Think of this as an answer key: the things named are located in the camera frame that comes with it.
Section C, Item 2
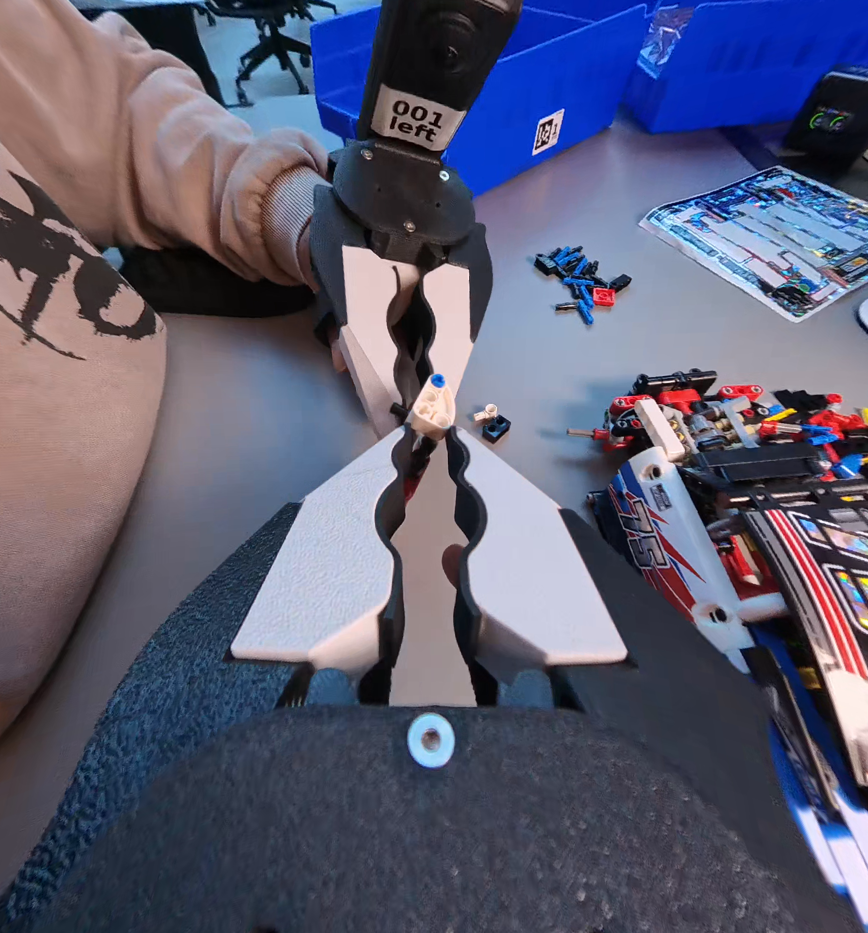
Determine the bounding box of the blue storage bin with tag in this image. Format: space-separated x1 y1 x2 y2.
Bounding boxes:
310 0 649 198

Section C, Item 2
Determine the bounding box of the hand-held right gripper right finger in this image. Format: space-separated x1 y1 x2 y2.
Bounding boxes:
445 427 629 686

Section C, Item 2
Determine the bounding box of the lego race car model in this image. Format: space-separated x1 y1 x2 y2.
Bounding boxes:
566 370 868 933

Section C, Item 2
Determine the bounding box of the black office chair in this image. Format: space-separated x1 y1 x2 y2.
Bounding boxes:
233 0 340 106

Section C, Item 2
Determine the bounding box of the pile of mixed lego pieces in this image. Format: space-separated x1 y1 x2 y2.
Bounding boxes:
758 390 868 491

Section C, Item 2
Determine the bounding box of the black charger with display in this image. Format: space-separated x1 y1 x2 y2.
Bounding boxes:
783 66 868 176

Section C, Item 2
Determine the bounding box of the pile of blue black pins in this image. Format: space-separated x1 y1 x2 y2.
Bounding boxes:
534 246 633 325

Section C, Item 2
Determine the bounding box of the shiny sticker sheet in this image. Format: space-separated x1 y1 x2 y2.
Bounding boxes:
638 166 868 323

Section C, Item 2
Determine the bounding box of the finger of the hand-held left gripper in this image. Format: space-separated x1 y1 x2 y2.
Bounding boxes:
338 245 416 440
415 262 475 391

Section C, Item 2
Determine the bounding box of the white lego elbow block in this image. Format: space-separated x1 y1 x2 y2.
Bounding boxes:
407 373 457 440

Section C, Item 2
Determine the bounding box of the red and white lego panel assembly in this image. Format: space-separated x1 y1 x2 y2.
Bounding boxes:
391 399 435 504

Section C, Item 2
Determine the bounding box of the person's left forearm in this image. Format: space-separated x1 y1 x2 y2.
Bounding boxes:
0 0 333 289

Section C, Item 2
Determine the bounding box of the person's beige sweatshirt torso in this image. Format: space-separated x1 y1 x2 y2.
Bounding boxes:
0 109 169 774

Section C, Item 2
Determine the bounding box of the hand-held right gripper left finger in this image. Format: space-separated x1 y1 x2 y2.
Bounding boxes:
230 425 413 686

